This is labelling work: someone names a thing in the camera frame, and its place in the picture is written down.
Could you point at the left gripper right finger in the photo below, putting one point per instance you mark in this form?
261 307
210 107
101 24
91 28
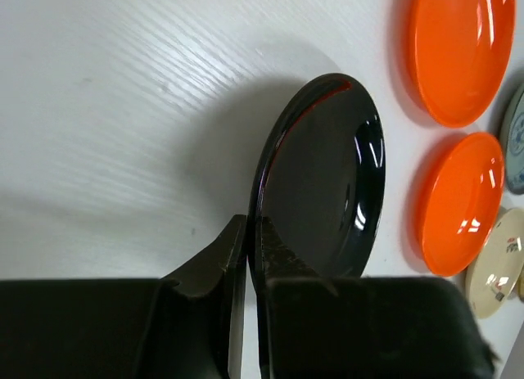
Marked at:
312 326

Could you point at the blue patterned plate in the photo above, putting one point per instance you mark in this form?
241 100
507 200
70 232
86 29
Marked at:
511 141

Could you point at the black plate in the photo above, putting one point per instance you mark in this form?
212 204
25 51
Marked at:
321 177

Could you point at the cream floral plate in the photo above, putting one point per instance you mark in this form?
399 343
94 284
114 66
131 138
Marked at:
492 275

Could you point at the orange plate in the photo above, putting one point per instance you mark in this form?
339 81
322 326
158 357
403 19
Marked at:
457 53
458 202

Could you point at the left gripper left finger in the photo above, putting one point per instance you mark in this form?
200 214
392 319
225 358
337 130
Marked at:
187 324

